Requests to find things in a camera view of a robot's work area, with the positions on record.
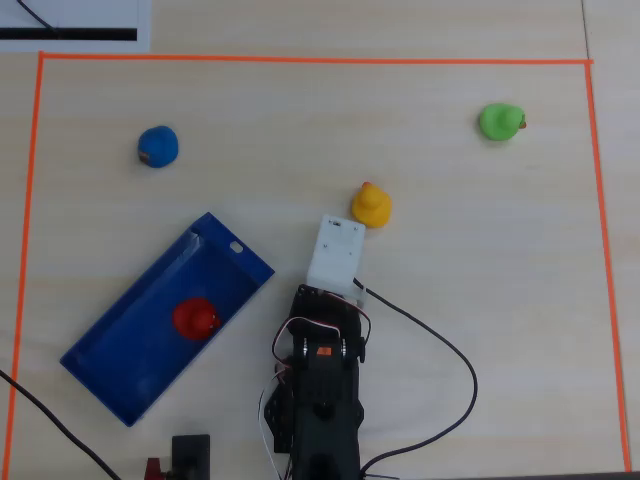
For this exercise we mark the red rubber duck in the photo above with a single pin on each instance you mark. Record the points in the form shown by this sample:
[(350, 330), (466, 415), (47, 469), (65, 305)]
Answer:
[(196, 320)]

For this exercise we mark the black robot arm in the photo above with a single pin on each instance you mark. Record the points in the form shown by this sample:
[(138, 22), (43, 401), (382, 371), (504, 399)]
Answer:
[(325, 410)]

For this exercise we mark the yellow rubber duck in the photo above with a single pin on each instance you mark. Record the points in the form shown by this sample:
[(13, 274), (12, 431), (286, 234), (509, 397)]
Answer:
[(371, 205)]

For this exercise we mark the blue plastic box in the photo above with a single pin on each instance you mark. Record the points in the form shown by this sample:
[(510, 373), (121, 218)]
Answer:
[(125, 360)]

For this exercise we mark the blue rubber duck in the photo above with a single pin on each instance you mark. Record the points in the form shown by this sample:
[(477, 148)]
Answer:
[(159, 147)]

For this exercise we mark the green rubber duck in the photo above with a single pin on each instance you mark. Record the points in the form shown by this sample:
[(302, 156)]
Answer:
[(497, 122)]

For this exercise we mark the black clamp stand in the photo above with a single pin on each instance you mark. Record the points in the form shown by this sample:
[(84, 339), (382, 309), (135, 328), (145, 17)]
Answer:
[(190, 455)]

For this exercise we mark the orange tape strip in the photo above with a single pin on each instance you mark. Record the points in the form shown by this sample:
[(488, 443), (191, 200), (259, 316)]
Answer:
[(300, 59), (25, 250), (606, 250)]

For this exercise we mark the white camera housing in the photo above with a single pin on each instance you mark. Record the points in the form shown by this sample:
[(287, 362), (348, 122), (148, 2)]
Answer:
[(335, 255)]

